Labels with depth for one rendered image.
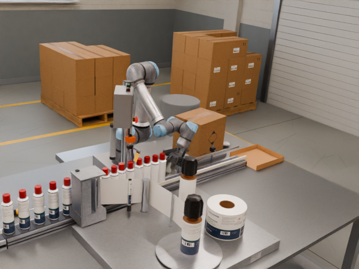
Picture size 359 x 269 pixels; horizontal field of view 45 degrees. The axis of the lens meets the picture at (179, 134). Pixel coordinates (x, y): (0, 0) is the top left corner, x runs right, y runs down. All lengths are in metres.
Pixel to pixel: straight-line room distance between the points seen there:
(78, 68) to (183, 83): 1.65
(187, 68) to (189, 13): 2.63
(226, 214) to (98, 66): 3.97
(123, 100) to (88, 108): 3.60
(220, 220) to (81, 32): 6.37
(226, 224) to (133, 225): 0.47
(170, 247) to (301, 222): 0.82
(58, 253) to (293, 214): 1.31
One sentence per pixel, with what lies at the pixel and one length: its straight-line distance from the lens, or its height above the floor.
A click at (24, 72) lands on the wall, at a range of 7.85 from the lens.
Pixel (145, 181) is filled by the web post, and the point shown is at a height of 1.07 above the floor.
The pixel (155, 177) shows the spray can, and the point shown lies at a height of 0.95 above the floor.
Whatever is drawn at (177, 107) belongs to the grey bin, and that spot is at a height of 0.60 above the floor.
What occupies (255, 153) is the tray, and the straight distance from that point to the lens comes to 3.31.
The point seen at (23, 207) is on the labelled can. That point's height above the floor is 1.01.
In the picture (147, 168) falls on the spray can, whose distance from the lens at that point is 2.49.
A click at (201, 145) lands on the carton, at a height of 0.96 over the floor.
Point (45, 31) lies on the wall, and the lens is 7.85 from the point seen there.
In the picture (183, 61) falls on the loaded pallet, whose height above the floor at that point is 0.77.
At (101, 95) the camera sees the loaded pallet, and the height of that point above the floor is 0.37.
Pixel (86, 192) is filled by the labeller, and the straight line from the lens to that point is 2.15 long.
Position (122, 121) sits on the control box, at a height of 1.33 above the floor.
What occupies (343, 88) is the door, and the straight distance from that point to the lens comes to 6.63.
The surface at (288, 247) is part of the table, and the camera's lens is 2.34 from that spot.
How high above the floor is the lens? 2.14
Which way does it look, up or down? 22 degrees down
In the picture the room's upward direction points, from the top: 5 degrees clockwise
